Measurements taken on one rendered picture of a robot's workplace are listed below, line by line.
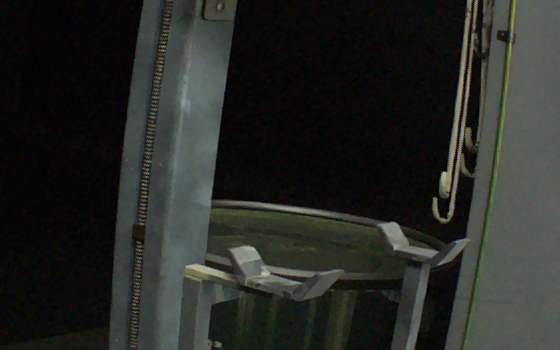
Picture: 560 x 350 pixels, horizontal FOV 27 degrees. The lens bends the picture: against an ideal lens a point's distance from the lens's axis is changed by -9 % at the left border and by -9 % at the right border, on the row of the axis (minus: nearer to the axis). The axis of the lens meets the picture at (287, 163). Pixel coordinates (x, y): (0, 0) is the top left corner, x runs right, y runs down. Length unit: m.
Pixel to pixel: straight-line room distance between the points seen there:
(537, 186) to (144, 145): 0.52
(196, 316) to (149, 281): 0.13
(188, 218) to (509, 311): 0.50
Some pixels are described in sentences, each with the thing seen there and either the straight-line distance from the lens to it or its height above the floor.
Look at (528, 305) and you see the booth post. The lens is 1.38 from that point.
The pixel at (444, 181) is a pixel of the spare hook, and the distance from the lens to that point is 1.42.
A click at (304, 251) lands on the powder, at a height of 0.86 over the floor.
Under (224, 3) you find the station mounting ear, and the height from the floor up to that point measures 1.28.
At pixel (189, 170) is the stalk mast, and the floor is 1.14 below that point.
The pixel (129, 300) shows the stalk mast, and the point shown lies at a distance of 1.03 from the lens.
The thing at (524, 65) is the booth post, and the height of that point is 1.25.
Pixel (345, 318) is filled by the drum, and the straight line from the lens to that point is 1.93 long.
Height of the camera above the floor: 1.29
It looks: 8 degrees down
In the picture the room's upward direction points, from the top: 7 degrees clockwise
